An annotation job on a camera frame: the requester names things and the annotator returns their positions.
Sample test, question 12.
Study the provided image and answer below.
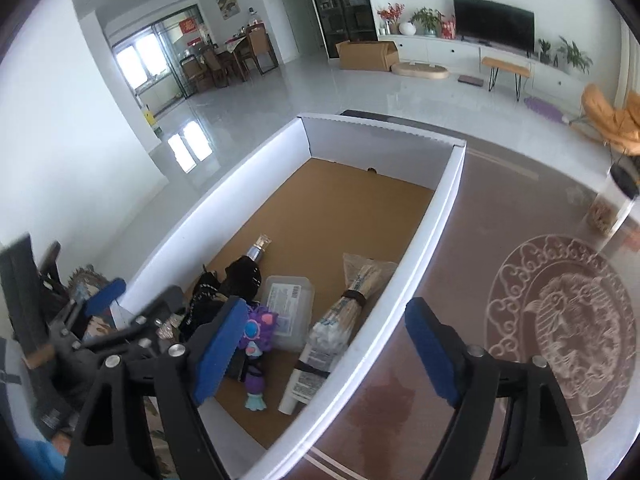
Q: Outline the brown cardboard box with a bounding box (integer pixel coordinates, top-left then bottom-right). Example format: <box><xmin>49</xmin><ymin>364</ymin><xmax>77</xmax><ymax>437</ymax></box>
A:
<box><xmin>336</xmin><ymin>41</ymin><xmax>399</xmax><ymax>72</ymax></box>

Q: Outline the white tv cabinet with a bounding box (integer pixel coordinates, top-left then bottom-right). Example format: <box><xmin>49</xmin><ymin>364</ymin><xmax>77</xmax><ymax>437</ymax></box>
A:
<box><xmin>380</xmin><ymin>35</ymin><xmax>587</xmax><ymax>113</ymax></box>

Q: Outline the green plant left of tv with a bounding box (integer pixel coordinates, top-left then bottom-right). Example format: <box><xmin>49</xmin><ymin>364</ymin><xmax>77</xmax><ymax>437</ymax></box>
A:
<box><xmin>411</xmin><ymin>6</ymin><xmax>444</xmax><ymax>37</ymax></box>

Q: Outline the clear cylindrical jar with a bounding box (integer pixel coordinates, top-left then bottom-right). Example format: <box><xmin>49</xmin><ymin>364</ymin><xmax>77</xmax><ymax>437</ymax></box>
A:
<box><xmin>586</xmin><ymin>162</ymin><xmax>639</xmax><ymax>237</ymax></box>

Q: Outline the purple toy wand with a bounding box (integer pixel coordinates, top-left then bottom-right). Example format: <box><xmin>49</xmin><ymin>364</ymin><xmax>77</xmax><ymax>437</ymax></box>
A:
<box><xmin>238</xmin><ymin>304</ymin><xmax>278</xmax><ymax>412</ymax></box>

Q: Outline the black flat television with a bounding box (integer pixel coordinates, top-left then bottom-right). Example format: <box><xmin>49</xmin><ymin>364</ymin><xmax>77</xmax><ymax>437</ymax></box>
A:
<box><xmin>454</xmin><ymin>0</ymin><xmax>535</xmax><ymax>53</ymax></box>

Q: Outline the green potted plant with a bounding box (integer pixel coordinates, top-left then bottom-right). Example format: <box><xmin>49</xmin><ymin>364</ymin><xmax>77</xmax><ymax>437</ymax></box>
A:
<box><xmin>558</xmin><ymin>36</ymin><xmax>593</xmax><ymax>74</ymax></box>

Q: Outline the red flower vase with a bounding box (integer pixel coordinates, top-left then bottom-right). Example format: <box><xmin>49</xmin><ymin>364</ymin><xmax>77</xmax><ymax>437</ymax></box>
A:
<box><xmin>376</xmin><ymin>3</ymin><xmax>405</xmax><ymax>35</ymax></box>

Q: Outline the white cardboard box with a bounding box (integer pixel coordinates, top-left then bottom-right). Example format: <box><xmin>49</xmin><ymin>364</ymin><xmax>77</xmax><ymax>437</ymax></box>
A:
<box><xmin>119</xmin><ymin>114</ymin><xmax>466</xmax><ymax>479</ymax></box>

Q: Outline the clear plastic floss box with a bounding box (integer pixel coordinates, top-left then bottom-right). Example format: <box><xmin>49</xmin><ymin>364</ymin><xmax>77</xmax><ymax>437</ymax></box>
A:
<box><xmin>260</xmin><ymin>275</ymin><xmax>314</xmax><ymax>353</ymax></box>

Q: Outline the gold capped black bottle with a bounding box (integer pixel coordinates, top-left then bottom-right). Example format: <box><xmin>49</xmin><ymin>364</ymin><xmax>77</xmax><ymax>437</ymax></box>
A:
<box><xmin>221</xmin><ymin>234</ymin><xmax>271</xmax><ymax>304</ymax></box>

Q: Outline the small wooden stool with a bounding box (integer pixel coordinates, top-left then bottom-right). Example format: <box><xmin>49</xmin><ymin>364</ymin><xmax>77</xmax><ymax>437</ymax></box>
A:
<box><xmin>480</xmin><ymin>56</ymin><xmax>532</xmax><ymax>102</ymax></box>

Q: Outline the bundle of wooden sticks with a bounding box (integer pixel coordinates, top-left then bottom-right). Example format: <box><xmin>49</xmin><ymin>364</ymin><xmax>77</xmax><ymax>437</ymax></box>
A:
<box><xmin>307</xmin><ymin>254</ymin><xmax>397</xmax><ymax>358</ymax></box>

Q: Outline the dark display shelf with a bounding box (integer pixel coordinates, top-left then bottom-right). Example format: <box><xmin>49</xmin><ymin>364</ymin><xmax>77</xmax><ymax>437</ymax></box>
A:
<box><xmin>314</xmin><ymin>0</ymin><xmax>378</xmax><ymax>58</ymax></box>

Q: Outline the white sunscreen tube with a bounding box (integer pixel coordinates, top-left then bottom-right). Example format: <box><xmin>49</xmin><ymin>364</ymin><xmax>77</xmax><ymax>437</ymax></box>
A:
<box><xmin>278</xmin><ymin>360</ymin><xmax>330</xmax><ymax>415</ymax></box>

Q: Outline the orange lounge chair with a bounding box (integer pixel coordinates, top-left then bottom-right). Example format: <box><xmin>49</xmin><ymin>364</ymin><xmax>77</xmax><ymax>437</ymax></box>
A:
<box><xmin>568</xmin><ymin>84</ymin><xmax>640</xmax><ymax>156</ymax></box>

